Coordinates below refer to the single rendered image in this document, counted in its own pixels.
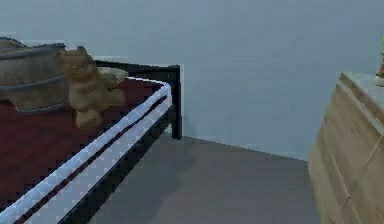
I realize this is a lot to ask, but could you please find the grey brown pillow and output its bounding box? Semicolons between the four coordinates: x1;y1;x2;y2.
0;36;71;115

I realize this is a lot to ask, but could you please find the brown teddy bear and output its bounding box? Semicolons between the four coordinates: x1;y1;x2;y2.
55;45;130;130

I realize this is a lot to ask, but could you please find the black framed red bed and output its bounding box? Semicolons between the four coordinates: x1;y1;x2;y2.
0;60;184;224

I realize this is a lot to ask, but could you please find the light wooden chest of drawers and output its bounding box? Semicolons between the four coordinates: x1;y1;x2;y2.
307;71;384;224

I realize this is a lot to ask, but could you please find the small green red plant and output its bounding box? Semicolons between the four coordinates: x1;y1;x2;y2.
375;35;384;88

